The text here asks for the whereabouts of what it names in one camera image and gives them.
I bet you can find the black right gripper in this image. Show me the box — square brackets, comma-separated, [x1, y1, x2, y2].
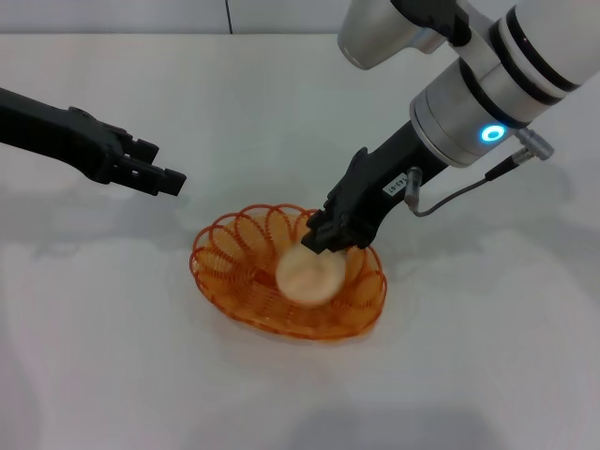
[300, 122, 447, 257]

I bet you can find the orange oval wire basket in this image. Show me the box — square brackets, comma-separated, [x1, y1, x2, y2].
[188, 202, 389, 346]

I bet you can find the beige round bread bun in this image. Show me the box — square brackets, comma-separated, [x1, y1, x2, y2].
[275, 244, 349, 309]

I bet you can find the right arm wrist cable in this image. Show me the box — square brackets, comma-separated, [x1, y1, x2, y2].
[403, 142, 556, 218]

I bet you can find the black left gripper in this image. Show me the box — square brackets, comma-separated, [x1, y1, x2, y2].
[0, 86, 188, 198]

